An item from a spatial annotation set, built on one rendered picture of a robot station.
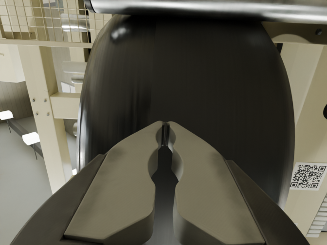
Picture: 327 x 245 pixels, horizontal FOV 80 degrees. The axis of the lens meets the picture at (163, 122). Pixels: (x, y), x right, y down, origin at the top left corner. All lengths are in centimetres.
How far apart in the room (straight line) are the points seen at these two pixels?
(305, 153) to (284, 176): 24
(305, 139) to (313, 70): 14
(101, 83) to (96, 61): 4
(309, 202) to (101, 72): 55
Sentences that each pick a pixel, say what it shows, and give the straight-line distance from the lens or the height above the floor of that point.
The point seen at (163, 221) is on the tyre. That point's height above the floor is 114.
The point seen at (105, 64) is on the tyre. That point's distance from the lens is 25.
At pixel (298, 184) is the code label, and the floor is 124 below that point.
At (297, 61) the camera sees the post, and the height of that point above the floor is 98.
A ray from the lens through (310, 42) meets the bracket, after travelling 43.
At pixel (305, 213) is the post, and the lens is 64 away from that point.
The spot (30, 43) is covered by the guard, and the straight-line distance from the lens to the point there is 91.
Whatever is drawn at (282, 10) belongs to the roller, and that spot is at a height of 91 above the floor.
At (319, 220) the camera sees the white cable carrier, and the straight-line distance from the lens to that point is 70.
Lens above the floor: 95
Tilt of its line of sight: 24 degrees up
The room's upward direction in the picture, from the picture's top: 177 degrees counter-clockwise
